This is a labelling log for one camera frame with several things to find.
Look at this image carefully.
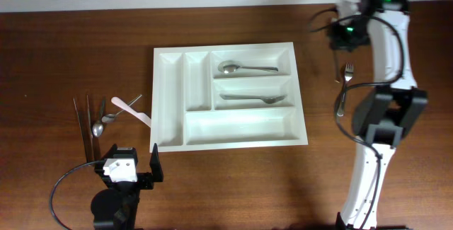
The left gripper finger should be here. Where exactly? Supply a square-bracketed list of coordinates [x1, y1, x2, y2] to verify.
[104, 144, 117, 159]
[149, 143, 164, 183]

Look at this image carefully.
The steel tablespoon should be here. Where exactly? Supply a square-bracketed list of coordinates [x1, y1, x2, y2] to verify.
[217, 60, 279, 74]
[332, 50, 340, 83]

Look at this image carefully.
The steel fork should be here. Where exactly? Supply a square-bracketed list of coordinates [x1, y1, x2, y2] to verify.
[220, 94, 286, 104]
[336, 62, 354, 117]

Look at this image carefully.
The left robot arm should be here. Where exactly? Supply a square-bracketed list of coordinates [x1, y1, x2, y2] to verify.
[91, 144, 164, 230]

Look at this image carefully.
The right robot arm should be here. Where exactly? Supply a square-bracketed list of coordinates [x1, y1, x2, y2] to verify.
[328, 0, 428, 229]

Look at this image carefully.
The steel teaspoon upright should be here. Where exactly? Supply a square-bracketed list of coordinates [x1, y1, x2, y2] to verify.
[91, 97, 105, 137]

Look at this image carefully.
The steel teaspoon angled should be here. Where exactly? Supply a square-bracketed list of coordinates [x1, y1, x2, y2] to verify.
[101, 94, 142, 123]

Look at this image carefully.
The pink plastic knife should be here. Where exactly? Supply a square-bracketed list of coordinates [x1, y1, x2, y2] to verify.
[110, 97, 151, 127]

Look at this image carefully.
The white plastic cutlery tray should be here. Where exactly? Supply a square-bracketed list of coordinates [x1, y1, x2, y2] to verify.
[150, 42, 308, 152]

